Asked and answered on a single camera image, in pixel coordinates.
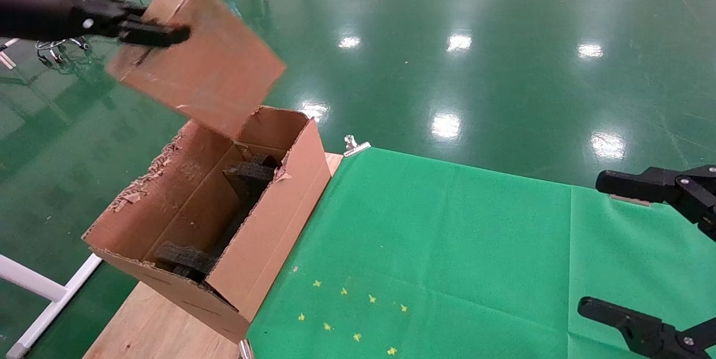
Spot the black foam block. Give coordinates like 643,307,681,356
156,240,220,284
223,153,280,203

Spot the large open brown carton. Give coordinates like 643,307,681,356
82,105,333,344

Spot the white tube rack frame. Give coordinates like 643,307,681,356
0,37,21,70

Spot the black seat chrome stool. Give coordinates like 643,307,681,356
35,35,90,66

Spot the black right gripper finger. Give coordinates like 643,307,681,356
595,165,716,240
578,296,716,359

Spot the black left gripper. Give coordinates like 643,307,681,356
0,0,192,49

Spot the green table cloth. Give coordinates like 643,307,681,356
246,147,716,359

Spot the brown cardboard box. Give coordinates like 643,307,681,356
105,0,287,139

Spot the white tube floor frame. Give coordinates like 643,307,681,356
0,253,104,359

